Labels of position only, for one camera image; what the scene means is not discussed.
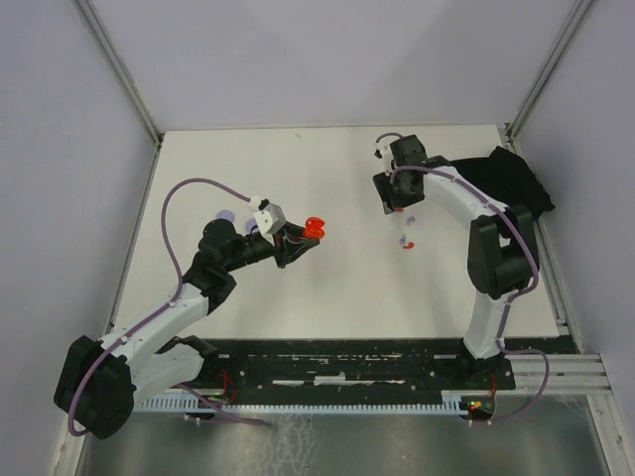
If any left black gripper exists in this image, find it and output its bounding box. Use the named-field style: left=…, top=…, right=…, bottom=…
left=224, top=221, right=319, bottom=272

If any red earbud charging case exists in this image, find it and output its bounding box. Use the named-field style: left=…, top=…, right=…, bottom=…
left=303, top=216, right=325, bottom=240

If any purple charging case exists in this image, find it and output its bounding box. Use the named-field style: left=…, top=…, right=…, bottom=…
left=245, top=218, right=258, bottom=234
left=216, top=209, right=235, bottom=222

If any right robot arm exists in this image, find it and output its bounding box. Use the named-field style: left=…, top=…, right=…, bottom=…
left=372, top=132, right=540, bottom=388

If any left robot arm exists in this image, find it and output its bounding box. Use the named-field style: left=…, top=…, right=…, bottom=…
left=54, top=217, right=324, bottom=439

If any black cloth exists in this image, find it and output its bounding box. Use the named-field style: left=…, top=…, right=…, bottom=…
left=450, top=147, right=556, bottom=220

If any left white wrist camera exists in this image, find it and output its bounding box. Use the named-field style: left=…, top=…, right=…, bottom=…
left=249, top=196, right=287, bottom=245

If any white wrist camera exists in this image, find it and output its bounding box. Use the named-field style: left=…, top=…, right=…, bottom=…
left=249, top=196, right=287, bottom=245
left=374, top=142, right=393, bottom=161

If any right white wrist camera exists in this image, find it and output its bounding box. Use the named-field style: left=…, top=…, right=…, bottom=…
left=374, top=142, right=393, bottom=161

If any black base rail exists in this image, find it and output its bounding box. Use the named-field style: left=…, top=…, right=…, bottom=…
left=189, top=338, right=516, bottom=406

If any left aluminium frame post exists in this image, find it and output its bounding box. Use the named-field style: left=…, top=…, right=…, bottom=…
left=76, top=0, right=165, bottom=145

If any aluminium frame post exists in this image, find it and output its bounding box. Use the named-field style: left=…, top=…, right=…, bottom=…
left=506, top=0, right=596, bottom=142
left=76, top=0, right=165, bottom=145

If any light blue cable duct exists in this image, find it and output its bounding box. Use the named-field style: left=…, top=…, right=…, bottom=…
left=131, top=391, right=470, bottom=416

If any right aluminium frame post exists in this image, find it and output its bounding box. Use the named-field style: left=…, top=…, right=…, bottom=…
left=506, top=0, right=596, bottom=142

